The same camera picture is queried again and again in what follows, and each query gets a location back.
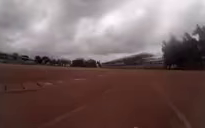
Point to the low building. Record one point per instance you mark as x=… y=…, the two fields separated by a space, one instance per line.
x=3 y=57

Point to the red running track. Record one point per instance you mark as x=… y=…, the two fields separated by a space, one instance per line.
x=116 y=96

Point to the group of dark trees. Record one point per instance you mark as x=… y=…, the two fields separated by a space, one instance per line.
x=190 y=50

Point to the row of distant trees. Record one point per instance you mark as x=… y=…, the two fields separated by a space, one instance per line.
x=66 y=62

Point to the roofed grandstand building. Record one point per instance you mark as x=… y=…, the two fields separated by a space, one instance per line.
x=136 y=60

